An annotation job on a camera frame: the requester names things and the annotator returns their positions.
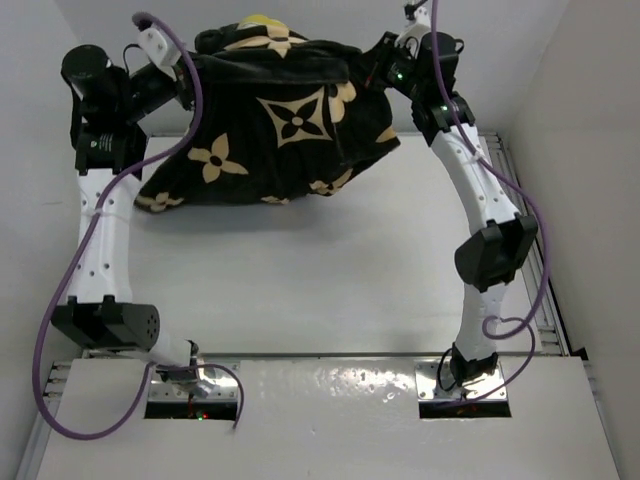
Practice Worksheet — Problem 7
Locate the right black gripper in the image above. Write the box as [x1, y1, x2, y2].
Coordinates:
[347, 31, 428, 101]

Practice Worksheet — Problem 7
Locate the black floral pillowcase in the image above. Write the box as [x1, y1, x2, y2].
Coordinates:
[135, 22, 400, 213]

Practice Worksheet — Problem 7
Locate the cream yellow pillow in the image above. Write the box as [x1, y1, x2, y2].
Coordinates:
[237, 14, 287, 29]

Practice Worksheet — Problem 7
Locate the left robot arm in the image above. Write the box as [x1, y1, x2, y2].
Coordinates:
[50, 45, 202, 367]

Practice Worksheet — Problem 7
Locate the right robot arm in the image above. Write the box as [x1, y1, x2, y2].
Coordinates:
[365, 32, 538, 387]

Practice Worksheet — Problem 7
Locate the white front cover board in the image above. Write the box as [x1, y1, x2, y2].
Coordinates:
[39, 357, 618, 479]

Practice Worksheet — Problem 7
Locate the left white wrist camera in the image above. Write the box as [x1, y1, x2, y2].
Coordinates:
[137, 25, 182, 68]

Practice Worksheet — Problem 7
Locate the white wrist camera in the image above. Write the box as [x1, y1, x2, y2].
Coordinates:
[395, 0, 431, 47]
[137, 25, 182, 68]

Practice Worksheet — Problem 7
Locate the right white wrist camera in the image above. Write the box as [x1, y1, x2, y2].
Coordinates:
[395, 0, 431, 47]

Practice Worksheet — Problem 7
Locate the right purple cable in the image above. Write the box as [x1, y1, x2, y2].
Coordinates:
[402, 0, 553, 401]

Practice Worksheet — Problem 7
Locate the purple cable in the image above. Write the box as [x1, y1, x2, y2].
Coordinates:
[402, 0, 553, 401]
[36, 12, 246, 441]

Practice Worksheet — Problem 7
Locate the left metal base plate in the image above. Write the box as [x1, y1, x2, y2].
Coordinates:
[148, 356, 240, 403]

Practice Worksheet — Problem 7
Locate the metal base plate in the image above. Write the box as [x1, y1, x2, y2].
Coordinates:
[414, 356, 508, 403]
[148, 356, 240, 403]

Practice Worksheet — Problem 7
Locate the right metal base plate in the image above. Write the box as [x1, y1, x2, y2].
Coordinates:
[414, 356, 508, 403]

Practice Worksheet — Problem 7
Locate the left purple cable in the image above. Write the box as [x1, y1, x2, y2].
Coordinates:
[36, 12, 246, 441]

